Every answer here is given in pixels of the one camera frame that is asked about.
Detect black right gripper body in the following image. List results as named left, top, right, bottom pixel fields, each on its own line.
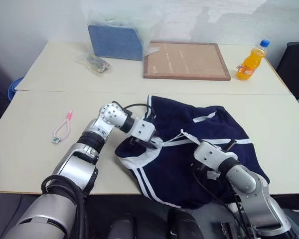
left=189, top=158, right=210, bottom=175

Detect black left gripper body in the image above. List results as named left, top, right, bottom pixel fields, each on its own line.
left=128, top=129, right=162, bottom=147

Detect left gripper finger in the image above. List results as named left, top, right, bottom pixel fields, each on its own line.
left=136, top=139, right=158, bottom=150

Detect navy blue athletic shorts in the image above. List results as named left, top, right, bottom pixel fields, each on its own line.
left=114, top=94, right=271, bottom=210

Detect pink strap with small tag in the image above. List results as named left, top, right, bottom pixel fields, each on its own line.
left=51, top=110, right=74, bottom=145

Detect white hang tag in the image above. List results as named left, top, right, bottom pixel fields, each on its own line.
left=180, top=128, right=202, bottom=146

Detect black glossy rounded shape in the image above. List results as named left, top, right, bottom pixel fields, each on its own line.
left=167, top=208, right=205, bottom=239

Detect wood-framed cork board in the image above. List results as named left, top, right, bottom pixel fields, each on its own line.
left=142, top=40, right=232, bottom=82

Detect grey rounded shape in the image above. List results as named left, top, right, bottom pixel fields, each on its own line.
left=107, top=213, right=136, bottom=239

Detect small bag of colourful items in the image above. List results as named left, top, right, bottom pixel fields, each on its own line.
left=78, top=53, right=113, bottom=75

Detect blue box in plastic bag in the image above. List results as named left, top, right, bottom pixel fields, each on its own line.
left=86, top=7, right=163, bottom=58

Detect blue felt box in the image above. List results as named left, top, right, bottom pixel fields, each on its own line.
left=87, top=23, right=144, bottom=62

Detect orange soda bottle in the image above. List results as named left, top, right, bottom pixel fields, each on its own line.
left=236, top=39, right=271, bottom=81

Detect black office chair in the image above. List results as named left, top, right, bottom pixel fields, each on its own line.
left=276, top=41, right=299, bottom=101

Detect blue bucket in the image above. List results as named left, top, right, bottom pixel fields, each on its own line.
left=7, top=76, right=24, bottom=101

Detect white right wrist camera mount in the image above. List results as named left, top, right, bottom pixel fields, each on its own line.
left=193, top=140, right=238, bottom=181

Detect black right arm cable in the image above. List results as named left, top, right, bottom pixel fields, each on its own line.
left=192, top=139, right=247, bottom=239

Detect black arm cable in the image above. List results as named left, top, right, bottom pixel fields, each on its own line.
left=192, top=139, right=247, bottom=239
left=40, top=103, right=157, bottom=239

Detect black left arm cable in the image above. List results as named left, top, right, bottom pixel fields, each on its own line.
left=40, top=103, right=157, bottom=239

